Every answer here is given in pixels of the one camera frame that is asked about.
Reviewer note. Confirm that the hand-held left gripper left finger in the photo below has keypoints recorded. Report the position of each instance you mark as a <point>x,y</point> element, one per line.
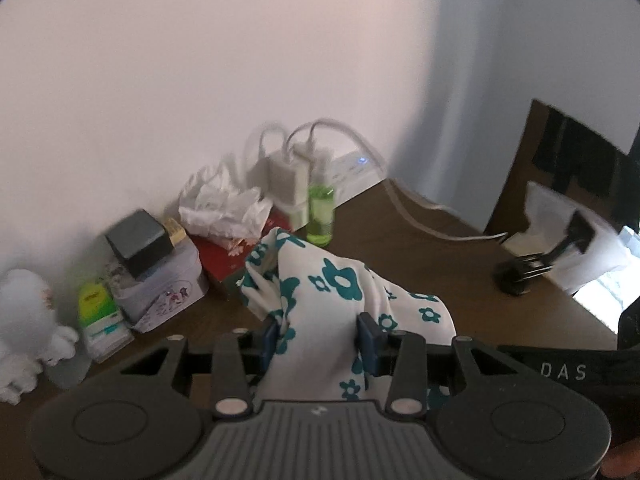
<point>270,341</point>

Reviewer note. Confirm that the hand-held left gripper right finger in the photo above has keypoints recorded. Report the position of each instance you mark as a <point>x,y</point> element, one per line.
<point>367,345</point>

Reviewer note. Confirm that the teal floral white garment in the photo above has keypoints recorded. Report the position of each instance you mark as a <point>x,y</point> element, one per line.
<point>325,310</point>

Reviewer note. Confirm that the person's right hand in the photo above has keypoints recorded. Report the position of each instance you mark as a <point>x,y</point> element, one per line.
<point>625,460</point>

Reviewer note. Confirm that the red tissue box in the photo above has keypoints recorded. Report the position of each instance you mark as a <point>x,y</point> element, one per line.
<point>215,260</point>

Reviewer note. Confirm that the decorated tin box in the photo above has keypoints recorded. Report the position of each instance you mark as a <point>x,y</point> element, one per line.
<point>170,290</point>

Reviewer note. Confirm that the black phone holder clamp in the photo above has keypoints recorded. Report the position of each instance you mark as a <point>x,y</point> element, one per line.
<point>515,275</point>

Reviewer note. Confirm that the green liquid bottle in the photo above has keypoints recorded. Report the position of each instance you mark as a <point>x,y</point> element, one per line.
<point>320,215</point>

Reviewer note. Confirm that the crumpled white tissue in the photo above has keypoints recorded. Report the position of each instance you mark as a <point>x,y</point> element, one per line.
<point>220,210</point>

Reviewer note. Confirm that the small yellow box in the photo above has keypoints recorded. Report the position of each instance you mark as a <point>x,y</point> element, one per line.
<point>176,232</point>

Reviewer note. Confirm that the white paper sheet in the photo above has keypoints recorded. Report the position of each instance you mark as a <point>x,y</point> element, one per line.
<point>550,210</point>

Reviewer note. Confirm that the black box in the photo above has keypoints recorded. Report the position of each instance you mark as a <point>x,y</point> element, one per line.
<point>140,242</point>

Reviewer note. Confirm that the white charger adapter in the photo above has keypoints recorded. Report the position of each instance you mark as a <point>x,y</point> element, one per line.
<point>312,152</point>
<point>287,177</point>

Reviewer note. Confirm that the white power strip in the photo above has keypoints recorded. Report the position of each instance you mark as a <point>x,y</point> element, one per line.
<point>355,175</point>

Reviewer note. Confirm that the white robot speaker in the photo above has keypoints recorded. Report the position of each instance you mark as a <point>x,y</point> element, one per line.
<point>25,310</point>

